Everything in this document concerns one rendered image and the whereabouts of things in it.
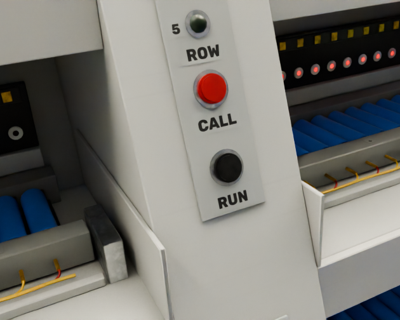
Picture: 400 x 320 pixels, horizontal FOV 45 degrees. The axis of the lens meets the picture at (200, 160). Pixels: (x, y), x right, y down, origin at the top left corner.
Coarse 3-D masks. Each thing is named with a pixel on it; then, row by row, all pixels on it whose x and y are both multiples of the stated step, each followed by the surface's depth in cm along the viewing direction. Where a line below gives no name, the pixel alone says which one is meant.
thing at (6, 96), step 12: (12, 84) 36; (24, 84) 37; (0, 96) 36; (12, 96) 36; (24, 96) 37; (0, 108) 37; (12, 108) 37; (24, 108) 37; (0, 120) 37; (12, 120) 37; (24, 120) 38; (0, 132) 37; (24, 132) 38; (0, 144) 38; (12, 144) 38; (24, 144) 38; (36, 144) 39
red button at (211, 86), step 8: (200, 80) 25; (208, 80) 25; (216, 80) 25; (200, 88) 25; (208, 88) 25; (216, 88) 25; (224, 88) 25; (200, 96) 25; (208, 96) 25; (216, 96) 25; (224, 96) 25
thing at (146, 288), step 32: (0, 160) 37; (32, 160) 38; (96, 160) 33; (64, 192) 40; (96, 192) 37; (96, 224) 30; (128, 224) 29; (96, 256) 32; (128, 256) 31; (160, 256) 23; (128, 288) 28; (160, 288) 25
